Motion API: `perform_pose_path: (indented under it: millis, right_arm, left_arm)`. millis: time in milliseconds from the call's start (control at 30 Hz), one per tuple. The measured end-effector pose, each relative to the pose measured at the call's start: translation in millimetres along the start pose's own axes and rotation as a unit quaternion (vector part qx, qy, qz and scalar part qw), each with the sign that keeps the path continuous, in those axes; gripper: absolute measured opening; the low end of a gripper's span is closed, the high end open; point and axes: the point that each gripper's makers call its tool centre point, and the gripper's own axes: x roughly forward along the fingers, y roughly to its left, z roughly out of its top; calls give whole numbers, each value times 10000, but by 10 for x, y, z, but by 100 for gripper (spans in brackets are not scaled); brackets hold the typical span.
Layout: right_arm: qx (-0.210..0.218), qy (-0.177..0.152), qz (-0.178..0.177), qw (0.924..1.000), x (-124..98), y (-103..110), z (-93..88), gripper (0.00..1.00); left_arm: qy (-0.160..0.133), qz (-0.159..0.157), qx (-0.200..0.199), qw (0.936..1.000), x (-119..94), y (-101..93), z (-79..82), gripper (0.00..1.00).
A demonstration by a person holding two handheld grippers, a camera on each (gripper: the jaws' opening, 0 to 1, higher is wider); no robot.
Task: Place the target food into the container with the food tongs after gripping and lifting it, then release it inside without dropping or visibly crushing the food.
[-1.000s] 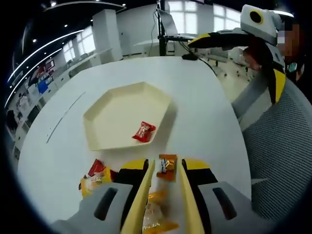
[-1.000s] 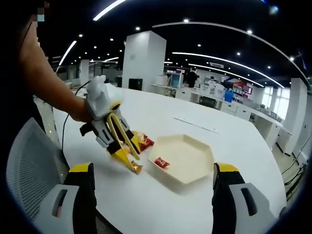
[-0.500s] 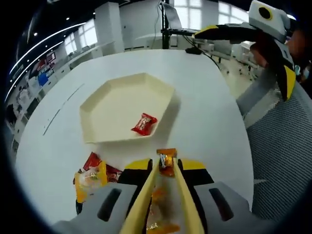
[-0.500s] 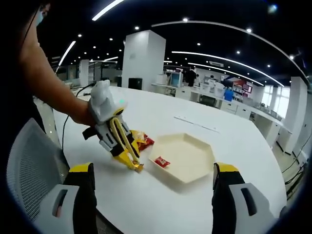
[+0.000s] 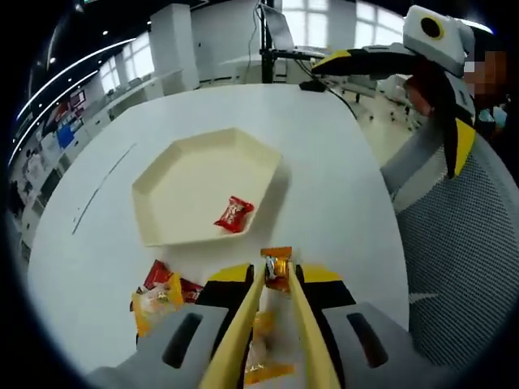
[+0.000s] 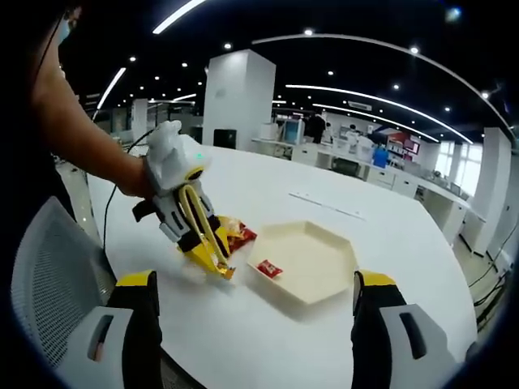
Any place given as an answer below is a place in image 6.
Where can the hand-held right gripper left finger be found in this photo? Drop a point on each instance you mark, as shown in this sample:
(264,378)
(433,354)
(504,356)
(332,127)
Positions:
(142,324)

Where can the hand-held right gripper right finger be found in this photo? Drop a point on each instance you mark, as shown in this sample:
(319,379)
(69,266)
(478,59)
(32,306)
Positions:
(373,324)

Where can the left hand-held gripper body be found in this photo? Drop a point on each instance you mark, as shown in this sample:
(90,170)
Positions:
(170,162)

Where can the cream plastic food tongs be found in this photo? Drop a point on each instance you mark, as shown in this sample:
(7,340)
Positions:
(185,202)

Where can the dark red food snack packet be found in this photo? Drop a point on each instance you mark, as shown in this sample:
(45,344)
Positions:
(244,235)

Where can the small gold candy food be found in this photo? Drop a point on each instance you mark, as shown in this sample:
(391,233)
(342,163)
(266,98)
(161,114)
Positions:
(226,272)

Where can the small red candy food packet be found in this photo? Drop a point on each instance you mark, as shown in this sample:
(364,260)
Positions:
(268,267)

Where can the cream hexagonal container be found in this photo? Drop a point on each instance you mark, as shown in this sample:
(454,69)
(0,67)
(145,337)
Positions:
(308,251)

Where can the white mesh office chair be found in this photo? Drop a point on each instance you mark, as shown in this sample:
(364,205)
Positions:
(57,267)

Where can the light blue screen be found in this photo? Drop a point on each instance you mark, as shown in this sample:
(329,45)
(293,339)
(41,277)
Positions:
(294,131)

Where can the white office desk row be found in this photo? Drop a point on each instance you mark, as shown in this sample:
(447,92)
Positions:
(405,182)

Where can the person's head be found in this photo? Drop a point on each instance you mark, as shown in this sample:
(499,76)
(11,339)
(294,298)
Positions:
(67,24)

